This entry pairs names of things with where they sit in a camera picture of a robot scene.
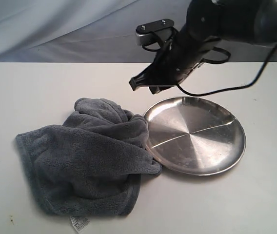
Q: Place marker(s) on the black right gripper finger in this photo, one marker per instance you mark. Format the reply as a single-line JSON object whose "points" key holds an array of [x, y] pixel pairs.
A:
{"points": [[157, 88]]}

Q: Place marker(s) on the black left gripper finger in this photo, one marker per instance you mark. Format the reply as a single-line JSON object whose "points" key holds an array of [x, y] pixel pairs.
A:
{"points": [[144, 78]]}

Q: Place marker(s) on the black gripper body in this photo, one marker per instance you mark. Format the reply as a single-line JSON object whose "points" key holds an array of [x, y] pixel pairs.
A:
{"points": [[185, 52]]}

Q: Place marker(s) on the grey fleece towel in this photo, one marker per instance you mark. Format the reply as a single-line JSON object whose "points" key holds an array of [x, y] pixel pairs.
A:
{"points": [[91, 165]]}

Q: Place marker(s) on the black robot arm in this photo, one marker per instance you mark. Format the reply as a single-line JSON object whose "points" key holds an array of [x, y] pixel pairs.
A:
{"points": [[207, 23]]}

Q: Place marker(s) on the round stainless steel plate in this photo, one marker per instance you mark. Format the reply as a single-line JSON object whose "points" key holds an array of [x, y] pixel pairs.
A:
{"points": [[194, 136]]}

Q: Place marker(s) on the grey backdrop cloth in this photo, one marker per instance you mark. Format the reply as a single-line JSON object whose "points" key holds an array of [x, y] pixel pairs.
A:
{"points": [[91, 31]]}

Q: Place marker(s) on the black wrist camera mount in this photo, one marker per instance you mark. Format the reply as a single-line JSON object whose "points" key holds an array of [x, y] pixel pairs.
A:
{"points": [[152, 36]]}

